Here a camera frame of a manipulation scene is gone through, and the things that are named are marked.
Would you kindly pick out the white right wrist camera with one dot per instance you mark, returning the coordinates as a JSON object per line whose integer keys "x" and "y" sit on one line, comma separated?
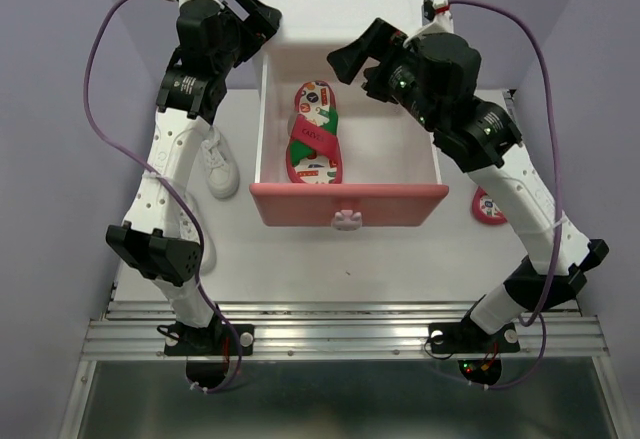
{"x": 439, "y": 20}

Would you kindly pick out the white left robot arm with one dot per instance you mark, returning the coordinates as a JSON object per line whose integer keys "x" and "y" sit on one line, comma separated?
{"x": 148, "y": 240}

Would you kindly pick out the aluminium mounting rail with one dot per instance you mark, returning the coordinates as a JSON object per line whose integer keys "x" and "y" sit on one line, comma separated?
{"x": 333, "y": 330}

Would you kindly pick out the red patterned sandal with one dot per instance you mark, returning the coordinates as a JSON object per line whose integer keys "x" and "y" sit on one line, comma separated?
{"x": 485, "y": 210}
{"x": 313, "y": 154}

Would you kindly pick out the pink drawer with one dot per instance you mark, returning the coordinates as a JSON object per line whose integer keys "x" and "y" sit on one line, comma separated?
{"x": 391, "y": 175}

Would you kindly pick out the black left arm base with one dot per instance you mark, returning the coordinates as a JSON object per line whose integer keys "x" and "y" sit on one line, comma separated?
{"x": 216, "y": 340}

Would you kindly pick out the white sneaker far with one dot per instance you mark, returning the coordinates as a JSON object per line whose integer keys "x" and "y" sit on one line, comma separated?
{"x": 220, "y": 168}

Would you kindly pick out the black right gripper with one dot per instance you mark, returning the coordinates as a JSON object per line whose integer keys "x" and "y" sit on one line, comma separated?
{"x": 378, "y": 41}

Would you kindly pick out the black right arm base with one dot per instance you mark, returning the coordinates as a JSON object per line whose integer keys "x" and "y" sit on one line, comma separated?
{"x": 466, "y": 338}

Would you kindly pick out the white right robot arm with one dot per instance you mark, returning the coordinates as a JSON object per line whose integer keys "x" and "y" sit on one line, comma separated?
{"x": 487, "y": 145}

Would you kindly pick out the white shoe cabinet frame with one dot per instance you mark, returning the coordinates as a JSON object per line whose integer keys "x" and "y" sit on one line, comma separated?
{"x": 310, "y": 29}

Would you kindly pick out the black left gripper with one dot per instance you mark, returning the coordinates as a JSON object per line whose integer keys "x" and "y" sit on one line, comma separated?
{"x": 262, "y": 24}

